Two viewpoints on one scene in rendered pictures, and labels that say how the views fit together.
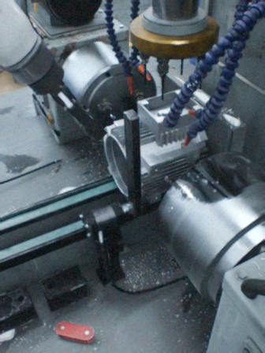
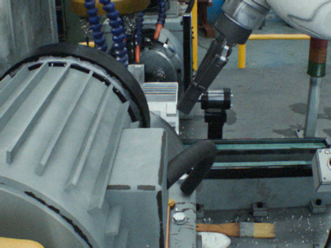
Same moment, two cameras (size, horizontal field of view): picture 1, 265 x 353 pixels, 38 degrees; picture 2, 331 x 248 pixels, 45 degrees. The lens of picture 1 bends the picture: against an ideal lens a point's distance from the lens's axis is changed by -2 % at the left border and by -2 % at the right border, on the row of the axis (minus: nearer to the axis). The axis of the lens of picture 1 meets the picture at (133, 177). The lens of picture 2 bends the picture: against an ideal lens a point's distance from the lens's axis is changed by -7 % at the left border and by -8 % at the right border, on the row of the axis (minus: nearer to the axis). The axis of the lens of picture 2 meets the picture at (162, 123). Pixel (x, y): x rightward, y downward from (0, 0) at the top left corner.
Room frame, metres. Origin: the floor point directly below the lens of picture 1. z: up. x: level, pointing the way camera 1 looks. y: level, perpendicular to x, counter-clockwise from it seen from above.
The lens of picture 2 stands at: (1.53, 0.45, 1.49)
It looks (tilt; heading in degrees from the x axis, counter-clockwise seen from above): 27 degrees down; 209
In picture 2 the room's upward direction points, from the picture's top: 2 degrees counter-clockwise
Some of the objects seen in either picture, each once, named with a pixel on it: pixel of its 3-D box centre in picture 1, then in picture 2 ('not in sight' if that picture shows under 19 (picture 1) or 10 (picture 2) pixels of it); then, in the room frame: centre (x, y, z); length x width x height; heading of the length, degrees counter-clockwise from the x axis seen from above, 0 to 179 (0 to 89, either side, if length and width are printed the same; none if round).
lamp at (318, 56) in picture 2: not in sight; (317, 53); (0.25, 0.30, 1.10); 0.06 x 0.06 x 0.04
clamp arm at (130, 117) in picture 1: (132, 169); (187, 61); (0.58, 0.00, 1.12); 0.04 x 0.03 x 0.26; 115
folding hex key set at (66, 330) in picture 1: (75, 332); not in sight; (0.40, 0.14, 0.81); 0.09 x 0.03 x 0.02; 76
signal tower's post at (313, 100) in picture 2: not in sight; (315, 79); (0.25, 0.30, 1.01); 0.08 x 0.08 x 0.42; 25
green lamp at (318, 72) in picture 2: not in sight; (316, 67); (0.25, 0.30, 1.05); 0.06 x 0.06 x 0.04
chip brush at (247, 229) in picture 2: not in sight; (234, 229); (0.79, 0.22, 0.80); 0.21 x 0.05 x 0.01; 109
